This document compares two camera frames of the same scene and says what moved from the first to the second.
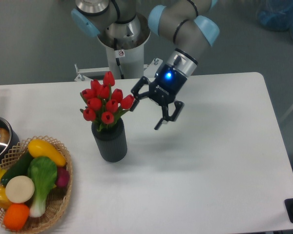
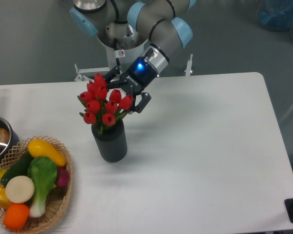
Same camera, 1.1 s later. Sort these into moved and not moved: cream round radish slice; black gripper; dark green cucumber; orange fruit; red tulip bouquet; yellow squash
Moved: red tulip bouquet; black gripper
Not moved: yellow squash; orange fruit; cream round radish slice; dark green cucumber
